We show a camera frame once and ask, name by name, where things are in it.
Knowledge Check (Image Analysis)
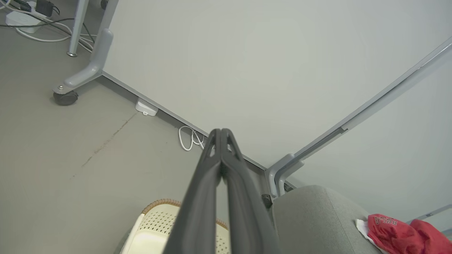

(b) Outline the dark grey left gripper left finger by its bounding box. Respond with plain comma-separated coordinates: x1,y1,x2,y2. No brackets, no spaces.
162,128,223,254

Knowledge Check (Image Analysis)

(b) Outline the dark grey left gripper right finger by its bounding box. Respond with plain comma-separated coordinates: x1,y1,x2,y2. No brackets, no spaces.
221,128,282,254

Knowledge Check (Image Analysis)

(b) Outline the red white striped garment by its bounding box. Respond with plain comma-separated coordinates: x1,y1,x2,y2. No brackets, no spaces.
355,213,422,254

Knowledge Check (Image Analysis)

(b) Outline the red shorts white trim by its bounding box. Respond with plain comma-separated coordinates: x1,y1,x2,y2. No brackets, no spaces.
410,219,452,254

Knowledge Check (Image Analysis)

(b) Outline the cream perforated laundry basket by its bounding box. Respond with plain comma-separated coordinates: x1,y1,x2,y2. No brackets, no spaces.
119,198,231,254

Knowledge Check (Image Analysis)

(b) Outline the grey partition corner foot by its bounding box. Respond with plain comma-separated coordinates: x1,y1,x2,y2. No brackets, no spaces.
277,160,306,197
264,153,296,200

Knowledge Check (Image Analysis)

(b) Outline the grey fabric sofa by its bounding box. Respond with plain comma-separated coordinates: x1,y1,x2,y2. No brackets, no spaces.
272,185,386,254

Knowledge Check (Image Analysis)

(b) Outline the white power adapter box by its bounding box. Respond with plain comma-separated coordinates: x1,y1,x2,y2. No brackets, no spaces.
135,98,159,117

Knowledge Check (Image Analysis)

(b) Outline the wide white partition panel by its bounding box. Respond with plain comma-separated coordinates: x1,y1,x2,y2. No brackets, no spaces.
90,0,452,170

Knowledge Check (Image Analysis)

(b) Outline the narrow white partition panel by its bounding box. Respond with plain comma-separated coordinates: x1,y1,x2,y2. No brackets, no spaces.
282,53,452,233

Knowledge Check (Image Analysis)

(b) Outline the black caster wheel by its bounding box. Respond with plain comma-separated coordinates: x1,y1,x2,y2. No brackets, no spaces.
53,91,79,107

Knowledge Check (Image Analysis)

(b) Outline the grey partition foot with caster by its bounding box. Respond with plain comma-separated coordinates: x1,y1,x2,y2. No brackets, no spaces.
53,28,114,96

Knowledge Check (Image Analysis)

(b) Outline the grey metal table leg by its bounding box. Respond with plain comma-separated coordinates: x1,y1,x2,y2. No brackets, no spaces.
67,0,89,57

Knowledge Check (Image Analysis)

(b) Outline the black plug adapter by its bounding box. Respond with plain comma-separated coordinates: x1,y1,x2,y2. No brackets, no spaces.
35,0,54,17

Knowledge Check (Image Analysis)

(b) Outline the white power strip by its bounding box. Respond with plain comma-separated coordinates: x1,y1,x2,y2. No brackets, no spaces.
5,0,47,34

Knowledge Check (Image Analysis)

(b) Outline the looped white floor cable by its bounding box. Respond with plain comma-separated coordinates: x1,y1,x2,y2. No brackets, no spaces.
178,125,206,152

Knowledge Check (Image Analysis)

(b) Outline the long white floor cable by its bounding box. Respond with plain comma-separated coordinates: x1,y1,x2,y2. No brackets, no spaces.
0,0,95,53

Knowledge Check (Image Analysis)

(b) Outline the thin black floor cable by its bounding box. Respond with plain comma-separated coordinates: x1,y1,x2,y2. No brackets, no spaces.
0,0,96,44

